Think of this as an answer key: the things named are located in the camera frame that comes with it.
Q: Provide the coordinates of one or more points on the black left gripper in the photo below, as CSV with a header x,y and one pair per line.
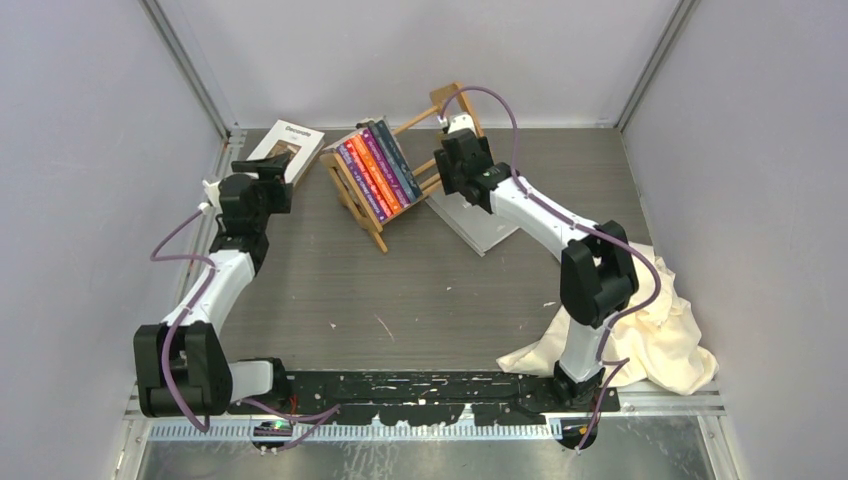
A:
x,y
270,172

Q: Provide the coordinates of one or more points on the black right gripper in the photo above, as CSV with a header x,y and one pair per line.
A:
x,y
445,173

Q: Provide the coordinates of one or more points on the stack of grey magazines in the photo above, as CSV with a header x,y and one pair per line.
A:
x,y
480,230

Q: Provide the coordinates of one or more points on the purple 52-Storey Treehouse book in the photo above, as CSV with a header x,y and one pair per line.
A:
x,y
355,173

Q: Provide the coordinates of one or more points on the orange 78-Storey Treehouse book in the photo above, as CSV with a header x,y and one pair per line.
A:
x,y
393,205

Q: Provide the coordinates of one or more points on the floral Louisa May Alcott book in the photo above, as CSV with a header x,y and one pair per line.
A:
x,y
403,163

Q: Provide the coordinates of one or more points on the red Treehouse book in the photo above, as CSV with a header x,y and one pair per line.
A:
x,y
379,205

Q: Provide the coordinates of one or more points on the magenta paperback book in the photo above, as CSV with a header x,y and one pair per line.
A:
x,y
383,165

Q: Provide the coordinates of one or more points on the blue Nineteen Eighty-Four book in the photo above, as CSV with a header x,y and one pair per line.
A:
x,y
376,128

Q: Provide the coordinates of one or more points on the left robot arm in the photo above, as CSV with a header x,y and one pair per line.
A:
x,y
180,364

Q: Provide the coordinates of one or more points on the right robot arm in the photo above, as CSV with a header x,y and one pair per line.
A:
x,y
597,272

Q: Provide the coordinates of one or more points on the white Decorate Furniture book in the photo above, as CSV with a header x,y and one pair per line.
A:
x,y
300,142

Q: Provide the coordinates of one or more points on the cream cloth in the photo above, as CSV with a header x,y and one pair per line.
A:
x,y
661,342

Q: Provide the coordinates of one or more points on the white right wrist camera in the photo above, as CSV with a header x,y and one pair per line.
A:
x,y
454,123

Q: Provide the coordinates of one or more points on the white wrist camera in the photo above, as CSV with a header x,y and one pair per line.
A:
x,y
212,197
454,123

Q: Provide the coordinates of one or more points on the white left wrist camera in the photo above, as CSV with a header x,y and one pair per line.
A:
x,y
212,197

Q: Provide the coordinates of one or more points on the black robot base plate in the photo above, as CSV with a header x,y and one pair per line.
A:
x,y
424,398

